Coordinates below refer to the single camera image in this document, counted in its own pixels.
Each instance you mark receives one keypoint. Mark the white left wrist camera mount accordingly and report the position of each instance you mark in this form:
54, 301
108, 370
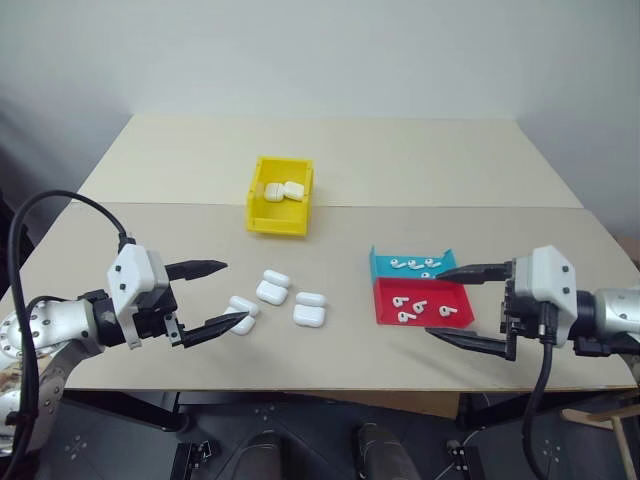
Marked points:
131, 272

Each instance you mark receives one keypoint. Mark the blue plastic tray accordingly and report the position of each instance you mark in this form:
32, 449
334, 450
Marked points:
382, 269

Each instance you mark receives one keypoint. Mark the light wooden frame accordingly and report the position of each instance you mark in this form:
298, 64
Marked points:
607, 417

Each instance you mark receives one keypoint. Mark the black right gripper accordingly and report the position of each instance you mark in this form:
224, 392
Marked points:
520, 320

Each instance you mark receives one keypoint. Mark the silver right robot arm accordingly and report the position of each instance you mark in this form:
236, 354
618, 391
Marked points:
610, 310

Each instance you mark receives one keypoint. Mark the black table frame bar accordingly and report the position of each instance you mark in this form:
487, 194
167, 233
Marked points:
505, 407
130, 407

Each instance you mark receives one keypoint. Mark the red plastic tray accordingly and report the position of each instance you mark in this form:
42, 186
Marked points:
432, 296

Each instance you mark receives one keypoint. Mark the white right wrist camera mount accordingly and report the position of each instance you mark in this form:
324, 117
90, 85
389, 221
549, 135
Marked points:
547, 280

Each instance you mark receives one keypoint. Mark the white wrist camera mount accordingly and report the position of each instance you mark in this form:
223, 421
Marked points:
547, 280
131, 272

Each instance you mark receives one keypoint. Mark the yellow plastic bin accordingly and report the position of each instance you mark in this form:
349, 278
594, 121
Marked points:
280, 220

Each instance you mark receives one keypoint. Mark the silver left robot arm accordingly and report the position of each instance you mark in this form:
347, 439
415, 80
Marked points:
55, 320

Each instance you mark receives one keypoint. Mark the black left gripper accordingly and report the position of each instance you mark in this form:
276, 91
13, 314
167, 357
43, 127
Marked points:
156, 311

